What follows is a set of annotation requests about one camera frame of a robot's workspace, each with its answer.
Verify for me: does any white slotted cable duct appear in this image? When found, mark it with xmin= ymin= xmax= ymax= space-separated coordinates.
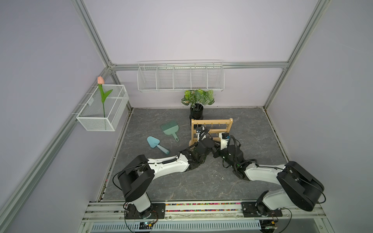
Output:
xmin=90 ymin=220 xmax=261 ymax=233

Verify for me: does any wooden jewelry display stand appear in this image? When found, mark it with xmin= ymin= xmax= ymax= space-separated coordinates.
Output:
xmin=189 ymin=118 xmax=233 ymax=146

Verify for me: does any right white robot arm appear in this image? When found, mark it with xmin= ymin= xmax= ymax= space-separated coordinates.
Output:
xmin=212 ymin=145 xmax=324 ymax=216

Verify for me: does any pink artificial tulip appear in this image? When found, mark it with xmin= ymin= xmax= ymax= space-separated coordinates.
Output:
xmin=97 ymin=76 xmax=113 ymax=117

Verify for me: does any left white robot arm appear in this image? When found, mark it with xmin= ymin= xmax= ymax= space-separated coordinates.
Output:
xmin=113 ymin=138 xmax=217 ymax=218

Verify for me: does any white mesh wall basket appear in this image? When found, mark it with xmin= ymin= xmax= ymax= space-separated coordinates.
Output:
xmin=72 ymin=84 xmax=129 ymax=132

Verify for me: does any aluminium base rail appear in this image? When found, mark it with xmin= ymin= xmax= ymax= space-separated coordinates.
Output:
xmin=82 ymin=200 xmax=327 ymax=222

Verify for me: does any potted green plant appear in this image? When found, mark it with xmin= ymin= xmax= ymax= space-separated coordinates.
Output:
xmin=181 ymin=89 xmax=215 ymax=120

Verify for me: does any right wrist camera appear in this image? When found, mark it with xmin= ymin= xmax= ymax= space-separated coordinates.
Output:
xmin=219 ymin=132 xmax=230 ymax=150

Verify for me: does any white wire wall shelf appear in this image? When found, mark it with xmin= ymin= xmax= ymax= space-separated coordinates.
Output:
xmin=137 ymin=60 xmax=225 ymax=92

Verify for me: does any teal small shovel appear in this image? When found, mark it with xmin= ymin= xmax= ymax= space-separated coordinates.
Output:
xmin=147 ymin=136 xmax=170 ymax=155

